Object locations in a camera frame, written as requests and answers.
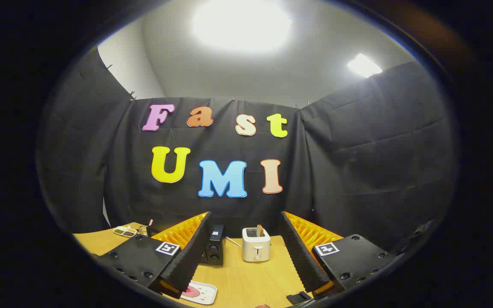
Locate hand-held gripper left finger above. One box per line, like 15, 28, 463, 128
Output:
95, 211, 213, 299

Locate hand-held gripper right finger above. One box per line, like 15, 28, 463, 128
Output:
280, 210, 405, 300

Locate black toaster oven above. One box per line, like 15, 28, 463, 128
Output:
202, 225, 226, 267

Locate white square plate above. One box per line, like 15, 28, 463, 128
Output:
180, 280, 218, 305

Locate white pop-up toaster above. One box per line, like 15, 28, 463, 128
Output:
242, 227, 271, 263

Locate small ceiling light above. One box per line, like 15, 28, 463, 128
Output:
347, 53, 383, 78

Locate large ceiling light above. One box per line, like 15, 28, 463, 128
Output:
192, 0, 292, 54

